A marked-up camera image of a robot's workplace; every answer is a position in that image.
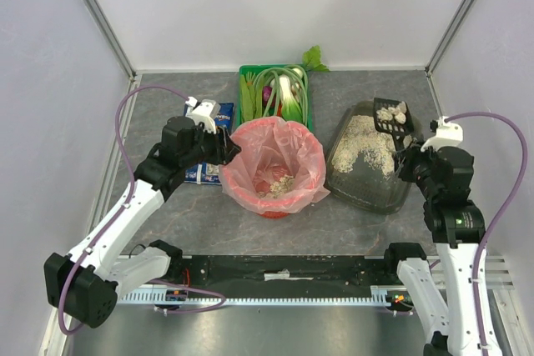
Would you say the black litter scoop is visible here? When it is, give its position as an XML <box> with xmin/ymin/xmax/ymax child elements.
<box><xmin>372</xmin><ymin>98</ymin><xmax>415</xmax><ymax>152</ymax></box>

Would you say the pink plastic bag liner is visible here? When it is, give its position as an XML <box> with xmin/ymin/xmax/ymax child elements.
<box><xmin>219</xmin><ymin>117</ymin><xmax>331</xmax><ymax>214</ymax></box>

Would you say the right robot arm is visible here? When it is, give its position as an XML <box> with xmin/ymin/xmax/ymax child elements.
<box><xmin>384</xmin><ymin>141</ymin><xmax>502</xmax><ymax>355</ymax></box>

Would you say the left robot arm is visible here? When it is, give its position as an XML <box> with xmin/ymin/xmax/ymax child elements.
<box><xmin>43</xmin><ymin>116</ymin><xmax>241</xmax><ymax>328</ymax></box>

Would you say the dark translucent litter box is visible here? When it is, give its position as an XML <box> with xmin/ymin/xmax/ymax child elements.
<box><xmin>325</xmin><ymin>100</ymin><xmax>411</xmax><ymax>215</ymax></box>

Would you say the blue Doritos chip bag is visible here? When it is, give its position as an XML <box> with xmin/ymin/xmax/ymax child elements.
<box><xmin>184</xmin><ymin>103</ymin><xmax>234</xmax><ymax>185</ymax></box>

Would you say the green lettuce leaf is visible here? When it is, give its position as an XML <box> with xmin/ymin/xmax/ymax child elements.
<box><xmin>239</xmin><ymin>76</ymin><xmax>263</xmax><ymax>123</ymax></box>

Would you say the purple onion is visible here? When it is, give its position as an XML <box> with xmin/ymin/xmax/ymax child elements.
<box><xmin>262</xmin><ymin>86</ymin><xmax>272</xmax><ymax>104</ymax></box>

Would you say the green long beans bundle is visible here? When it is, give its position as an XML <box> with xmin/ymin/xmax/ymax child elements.
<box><xmin>249</xmin><ymin>65</ymin><xmax>311</xmax><ymax>128</ymax></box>

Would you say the white bok choy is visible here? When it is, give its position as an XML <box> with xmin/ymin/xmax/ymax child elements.
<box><xmin>266</xmin><ymin>67</ymin><xmax>307</xmax><ymax>124</ymax></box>

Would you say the green vegetable tray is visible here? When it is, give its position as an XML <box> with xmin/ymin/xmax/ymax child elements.
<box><xmin>236</xmin><ymin>65</ymin><xmax>313</xmax><ymax>130</ymax></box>

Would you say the green leaf sprig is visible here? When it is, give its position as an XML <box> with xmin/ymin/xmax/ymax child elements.
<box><xmin>301</xmin><ymin>45</ymin><xmax>330</xmax><ymax>72</ymax></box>

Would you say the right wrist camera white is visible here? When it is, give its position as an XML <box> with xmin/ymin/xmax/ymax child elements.
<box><xmin>421</xmin><ymin>116</ymin><xmax>464</xmax><ymax>153</ymax></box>

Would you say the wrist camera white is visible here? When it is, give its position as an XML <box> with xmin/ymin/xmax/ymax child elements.
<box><xmin>421</xmin><ymin>116</ymin><xmax>464</xmax><ymax>153</ymax></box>
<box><xmin>185</xmin><ymin>97</ymin><xmax>220</xmax><ymax>133</ymax></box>

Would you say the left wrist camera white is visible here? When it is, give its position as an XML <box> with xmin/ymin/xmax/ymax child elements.
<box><xmin>185</xmin><ymin>97</ymin><xmax>220</xmax><ymax>133</ymax></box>

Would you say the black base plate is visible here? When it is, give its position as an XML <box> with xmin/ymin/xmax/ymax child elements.
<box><xmin>162</xmin><ymin>255</ymin><xmax>401</xmax><ymax>299</ymax></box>

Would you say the white cable duct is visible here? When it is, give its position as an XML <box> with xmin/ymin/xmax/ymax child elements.
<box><xmin>118</xmin><ymin>285</ymin><xmax>411</xmax><ymax>307</ymax></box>

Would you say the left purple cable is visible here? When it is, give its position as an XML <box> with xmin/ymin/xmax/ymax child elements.
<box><xmin>58</xmin><ymin>84</ymin><xmax>229</xmax><ymax>335</ymax></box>

